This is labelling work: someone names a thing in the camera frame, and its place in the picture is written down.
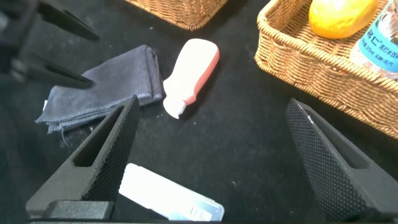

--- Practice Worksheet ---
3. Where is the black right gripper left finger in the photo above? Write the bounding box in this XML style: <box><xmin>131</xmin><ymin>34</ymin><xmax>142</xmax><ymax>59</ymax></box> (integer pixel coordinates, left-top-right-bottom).
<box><xmin>25</xmin><ymin>95</ymin><xmax>141</xmax><ymax>220</ymax></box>

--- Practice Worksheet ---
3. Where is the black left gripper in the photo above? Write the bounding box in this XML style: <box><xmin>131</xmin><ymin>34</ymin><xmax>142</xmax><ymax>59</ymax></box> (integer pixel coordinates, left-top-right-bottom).
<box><xmin>0</xmin><ymin>0</ymin><xmax>100</xmax><ymax>90</ymax></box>

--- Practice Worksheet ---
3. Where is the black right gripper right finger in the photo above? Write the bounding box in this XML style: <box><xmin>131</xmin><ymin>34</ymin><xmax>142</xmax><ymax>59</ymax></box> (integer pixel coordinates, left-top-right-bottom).
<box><xmin>285</xmin><ymin>98</ymin><xmax>398</xmax><ymax>223</ymax></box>

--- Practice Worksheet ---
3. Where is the pink lotion bottle white cap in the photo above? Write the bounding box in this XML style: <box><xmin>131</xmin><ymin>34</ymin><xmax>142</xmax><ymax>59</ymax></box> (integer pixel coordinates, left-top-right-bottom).
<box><xmin>162</xmin><ymin>38</ymin><xmax>221</xmax><ymax>120</ymax></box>

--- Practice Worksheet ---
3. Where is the clear water bottle blue cap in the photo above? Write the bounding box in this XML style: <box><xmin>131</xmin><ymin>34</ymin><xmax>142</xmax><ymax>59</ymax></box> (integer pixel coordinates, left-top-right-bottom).
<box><xmin>348</xmin><ymin>0</ymin><xmax>398</xmax><ymax>82</ymax></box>

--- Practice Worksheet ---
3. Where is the yellow pear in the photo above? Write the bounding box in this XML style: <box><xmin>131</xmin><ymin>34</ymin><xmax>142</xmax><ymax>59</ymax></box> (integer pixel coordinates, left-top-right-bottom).
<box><xmin>308</xmin><ymin>0</ymin><xmax>379</xmax><ymax>40</ymax></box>

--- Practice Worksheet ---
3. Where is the wicker basket with food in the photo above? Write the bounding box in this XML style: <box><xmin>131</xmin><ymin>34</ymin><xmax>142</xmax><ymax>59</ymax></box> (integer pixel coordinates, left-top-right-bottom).
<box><xmin>254</xmin><ymin>0</ymin><xmax>398</xmax><ymax>140</ymax></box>

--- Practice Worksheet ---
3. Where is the wicker basket with household items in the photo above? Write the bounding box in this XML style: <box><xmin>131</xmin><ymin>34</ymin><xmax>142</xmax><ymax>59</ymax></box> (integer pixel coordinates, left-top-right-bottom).
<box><xmin>124</xmin><ymin>0</ymin><xmax>229</xmax><ymax>32</ymax></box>

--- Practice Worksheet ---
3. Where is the clear plastic case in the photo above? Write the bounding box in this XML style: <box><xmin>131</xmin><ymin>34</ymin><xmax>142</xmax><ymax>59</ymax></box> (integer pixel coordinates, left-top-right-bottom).
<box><xmin>118</xmin><ymin>162</ymin><xmax>225</xmax><ymax>222</ymax></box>

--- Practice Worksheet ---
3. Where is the grey folded towel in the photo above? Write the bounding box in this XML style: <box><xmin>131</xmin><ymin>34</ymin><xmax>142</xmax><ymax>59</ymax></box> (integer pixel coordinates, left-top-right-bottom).
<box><xmin>35</xmin><ymin>44</ymin><xmax>164</xmax><ymax>134</ymax></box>

